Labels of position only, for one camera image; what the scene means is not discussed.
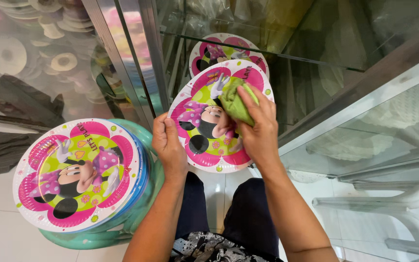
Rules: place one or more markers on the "person's right hand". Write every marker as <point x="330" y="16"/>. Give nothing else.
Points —
<point x="262" y="134"/>

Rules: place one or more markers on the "person's left hand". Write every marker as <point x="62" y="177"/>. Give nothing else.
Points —
<point x="171" y="153"/>

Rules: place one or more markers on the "pink cartoon mouse paper plate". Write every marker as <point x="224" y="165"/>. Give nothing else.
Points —
<point x="227" y="49"/>
<point x="202" y="145"/>

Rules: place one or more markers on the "green cleaning cloth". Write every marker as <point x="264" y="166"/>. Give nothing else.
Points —
<point x="235" y="103"/>

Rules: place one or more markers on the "green plastic stool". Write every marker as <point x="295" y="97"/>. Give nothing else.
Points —
<point x="147" y="203"/>

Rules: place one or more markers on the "person's dark blue trousers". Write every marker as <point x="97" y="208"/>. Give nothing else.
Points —
<point x="249" y="214"/>

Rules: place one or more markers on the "stack of cartoon paper plates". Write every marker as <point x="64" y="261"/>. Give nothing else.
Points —
<point x="78" y="174"/>

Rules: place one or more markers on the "glass display cabinet with doilies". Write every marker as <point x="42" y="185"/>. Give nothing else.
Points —
<point x="358" y="91"/>

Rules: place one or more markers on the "person's black patterned shirt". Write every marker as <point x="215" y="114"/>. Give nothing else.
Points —
<point x="216" y="249"/>

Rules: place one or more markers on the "glass cabinet with stacked dishes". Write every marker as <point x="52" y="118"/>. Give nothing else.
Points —
<point x="42" y="54"/>

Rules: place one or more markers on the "white plastic chair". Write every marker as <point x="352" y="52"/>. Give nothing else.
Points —
<point x="406" y="214"/>

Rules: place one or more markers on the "dark grey cloth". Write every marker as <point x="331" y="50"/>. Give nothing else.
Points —
<point x="2" y="145"/>

